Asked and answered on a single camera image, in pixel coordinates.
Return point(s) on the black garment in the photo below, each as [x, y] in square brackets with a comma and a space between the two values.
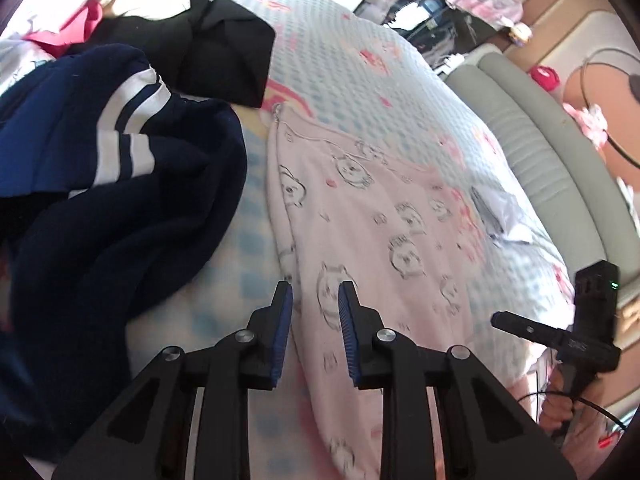
[225, 50]

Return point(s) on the pink flower plush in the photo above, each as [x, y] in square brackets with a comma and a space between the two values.
[587, 122]

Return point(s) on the pink red garment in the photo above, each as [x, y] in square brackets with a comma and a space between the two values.
[65, 30]

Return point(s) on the pink printed bag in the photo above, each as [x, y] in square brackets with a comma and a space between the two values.
[487, 7]

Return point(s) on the red plush toy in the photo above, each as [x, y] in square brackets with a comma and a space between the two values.
[545, 79]

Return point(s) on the pink fuzzy robe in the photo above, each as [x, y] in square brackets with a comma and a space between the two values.
[582, 440]

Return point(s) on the person's right hand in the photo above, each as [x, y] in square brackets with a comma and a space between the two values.
[556, 410]

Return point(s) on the pink printed pajama garment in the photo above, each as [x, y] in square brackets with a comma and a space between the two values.
[360, 240]

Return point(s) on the lavender folded garment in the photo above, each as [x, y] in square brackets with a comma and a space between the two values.
[505, 210]

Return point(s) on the white charger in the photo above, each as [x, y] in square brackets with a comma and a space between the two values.
[450, 64]

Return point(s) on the white printed garment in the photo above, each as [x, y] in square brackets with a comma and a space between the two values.
[25, 55]

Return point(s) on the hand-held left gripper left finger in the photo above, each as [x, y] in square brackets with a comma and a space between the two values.
[284, 330]

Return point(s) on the blue checked cartoon blanket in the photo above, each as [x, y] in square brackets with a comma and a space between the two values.
[350, 60]

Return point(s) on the grey padded headboard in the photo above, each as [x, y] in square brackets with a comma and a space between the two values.
[550, 160]

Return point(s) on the navy white-striped garment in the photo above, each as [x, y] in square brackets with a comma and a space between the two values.
[150, 210]

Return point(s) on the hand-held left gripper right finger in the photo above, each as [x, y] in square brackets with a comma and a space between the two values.
[348, 330]

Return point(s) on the dark display cabinet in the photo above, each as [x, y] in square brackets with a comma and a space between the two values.
[430, 0]

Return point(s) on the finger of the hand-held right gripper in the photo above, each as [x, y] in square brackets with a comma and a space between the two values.
[522, 329]

